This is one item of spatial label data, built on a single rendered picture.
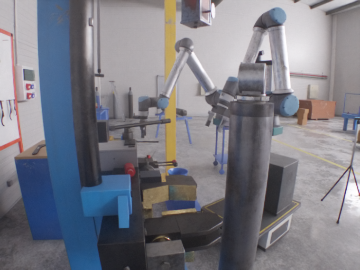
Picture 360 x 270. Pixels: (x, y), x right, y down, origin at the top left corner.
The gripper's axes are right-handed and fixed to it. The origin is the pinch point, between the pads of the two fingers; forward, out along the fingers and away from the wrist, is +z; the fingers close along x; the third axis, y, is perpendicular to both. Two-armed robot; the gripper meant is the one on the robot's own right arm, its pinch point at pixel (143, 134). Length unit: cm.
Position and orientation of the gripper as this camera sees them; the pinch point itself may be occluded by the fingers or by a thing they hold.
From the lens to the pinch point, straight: 199.5
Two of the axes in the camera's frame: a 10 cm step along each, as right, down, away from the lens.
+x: 0.6, -2.8, 9.6
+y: 10.0, 0.4, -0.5
